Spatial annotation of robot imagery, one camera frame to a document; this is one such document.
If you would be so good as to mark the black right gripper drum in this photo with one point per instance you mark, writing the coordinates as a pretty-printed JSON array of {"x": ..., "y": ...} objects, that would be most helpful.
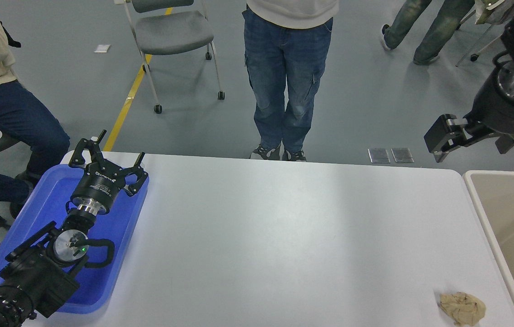
[{"x": 502, "y": 113}]

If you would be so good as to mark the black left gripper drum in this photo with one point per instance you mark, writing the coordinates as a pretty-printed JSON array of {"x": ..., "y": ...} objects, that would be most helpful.
[{"x": 95, "y": 188}]

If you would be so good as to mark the tan paper ball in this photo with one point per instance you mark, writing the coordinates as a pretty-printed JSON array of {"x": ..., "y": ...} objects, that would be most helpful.
[{"x": 463, "y": 309}]

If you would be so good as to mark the blue plastic tray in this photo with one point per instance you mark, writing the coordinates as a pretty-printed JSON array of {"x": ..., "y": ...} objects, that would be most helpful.
[{"x": 116, "y": 218}]

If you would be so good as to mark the silver floor plate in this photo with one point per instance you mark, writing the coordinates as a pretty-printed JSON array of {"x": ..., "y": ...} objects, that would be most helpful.
[
  {"x": 379, "y": 156},
  {"x": 402, "y": 155}
]

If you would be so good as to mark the metal-legged chair with jacket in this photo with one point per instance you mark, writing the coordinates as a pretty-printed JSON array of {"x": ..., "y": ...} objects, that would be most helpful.
[{"x": 479, "y": 45}]

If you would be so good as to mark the large pale bin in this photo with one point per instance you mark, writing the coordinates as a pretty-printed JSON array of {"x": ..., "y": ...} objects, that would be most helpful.
[{"x": 511, "y": 218}]

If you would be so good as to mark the seated person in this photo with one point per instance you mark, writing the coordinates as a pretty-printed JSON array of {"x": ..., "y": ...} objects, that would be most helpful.
[{"x": 7, "y": 113}]

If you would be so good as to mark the olive jacket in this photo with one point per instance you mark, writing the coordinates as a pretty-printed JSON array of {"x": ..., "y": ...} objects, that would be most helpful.
[{"x": 488, "y": 11}]

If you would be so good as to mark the walking person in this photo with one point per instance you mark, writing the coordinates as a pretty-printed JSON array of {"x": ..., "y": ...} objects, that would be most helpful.
[{"x": 438, "y": 22}]

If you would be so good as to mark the black bag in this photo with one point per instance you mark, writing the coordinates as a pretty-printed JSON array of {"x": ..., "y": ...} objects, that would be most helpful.
[{"x": 11, "y": 41}]

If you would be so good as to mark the grey wheeled chair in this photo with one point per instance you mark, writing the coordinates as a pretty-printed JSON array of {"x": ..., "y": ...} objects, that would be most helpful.
[{"x": 170, "y": 32}]

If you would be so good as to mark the standing person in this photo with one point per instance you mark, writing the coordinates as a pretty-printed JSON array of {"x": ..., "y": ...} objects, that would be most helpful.
[{"x": 284, "y": 68}]

